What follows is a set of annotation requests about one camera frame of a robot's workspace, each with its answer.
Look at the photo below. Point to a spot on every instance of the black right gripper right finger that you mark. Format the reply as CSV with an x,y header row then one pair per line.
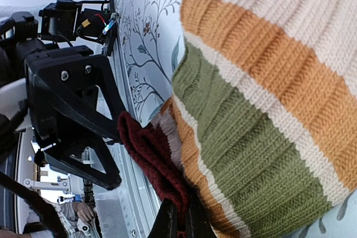
x,y
196,221

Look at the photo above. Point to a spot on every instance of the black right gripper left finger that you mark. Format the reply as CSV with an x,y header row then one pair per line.
x,y
165,225

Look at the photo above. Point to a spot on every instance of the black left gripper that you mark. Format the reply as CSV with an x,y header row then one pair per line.
x,y
69,95

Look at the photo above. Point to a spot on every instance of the striped beige knitted sock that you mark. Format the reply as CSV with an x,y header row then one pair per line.
x,y
256,104

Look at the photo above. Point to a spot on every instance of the floral patterned table cloth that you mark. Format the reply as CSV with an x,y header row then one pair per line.
x,y
145,40

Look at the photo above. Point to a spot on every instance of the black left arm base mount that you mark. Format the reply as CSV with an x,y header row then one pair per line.
x,y
93,21

